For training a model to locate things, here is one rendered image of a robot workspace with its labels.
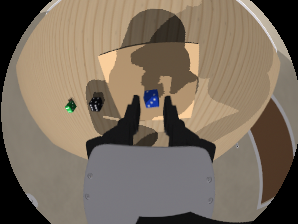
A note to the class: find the black die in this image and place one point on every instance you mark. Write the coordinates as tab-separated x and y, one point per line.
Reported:
96	104

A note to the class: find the blue die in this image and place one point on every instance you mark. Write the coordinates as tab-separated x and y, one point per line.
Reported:
151	98

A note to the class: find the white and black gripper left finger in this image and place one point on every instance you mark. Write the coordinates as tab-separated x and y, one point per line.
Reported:
123	132

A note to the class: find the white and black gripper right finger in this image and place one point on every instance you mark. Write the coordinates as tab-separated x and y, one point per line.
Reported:
178	134

